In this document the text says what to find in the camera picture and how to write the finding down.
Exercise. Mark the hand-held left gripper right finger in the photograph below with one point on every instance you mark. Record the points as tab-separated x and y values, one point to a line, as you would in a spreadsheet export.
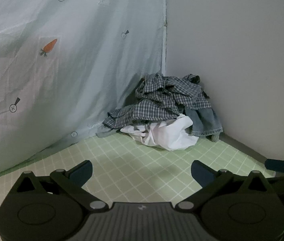
202	174

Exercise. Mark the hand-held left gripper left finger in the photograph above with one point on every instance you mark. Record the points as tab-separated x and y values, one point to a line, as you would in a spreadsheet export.
81	173

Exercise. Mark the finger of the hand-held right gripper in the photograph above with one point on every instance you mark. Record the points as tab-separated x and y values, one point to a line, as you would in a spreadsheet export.
277	165

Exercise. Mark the blue checked shirt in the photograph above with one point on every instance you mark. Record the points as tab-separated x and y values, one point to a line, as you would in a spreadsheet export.
157	100

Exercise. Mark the grey mattress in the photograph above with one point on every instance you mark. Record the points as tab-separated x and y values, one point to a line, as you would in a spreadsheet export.
257	148

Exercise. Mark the grey-blue garment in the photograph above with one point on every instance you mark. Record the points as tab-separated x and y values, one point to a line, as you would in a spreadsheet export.
105	133

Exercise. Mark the white garment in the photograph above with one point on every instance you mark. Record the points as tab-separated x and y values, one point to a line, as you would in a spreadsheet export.
169	135

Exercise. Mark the blue denim garment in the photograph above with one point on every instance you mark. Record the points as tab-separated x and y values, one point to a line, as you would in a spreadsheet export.
203	120

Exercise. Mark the green grid bed sheet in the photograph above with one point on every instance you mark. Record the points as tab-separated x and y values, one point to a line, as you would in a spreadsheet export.
137	160

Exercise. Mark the light blue carrot-print blanket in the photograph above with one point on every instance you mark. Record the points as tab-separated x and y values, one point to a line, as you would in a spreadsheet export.
56	80

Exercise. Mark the white bed end board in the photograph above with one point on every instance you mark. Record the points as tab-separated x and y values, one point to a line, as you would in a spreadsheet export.
232	55

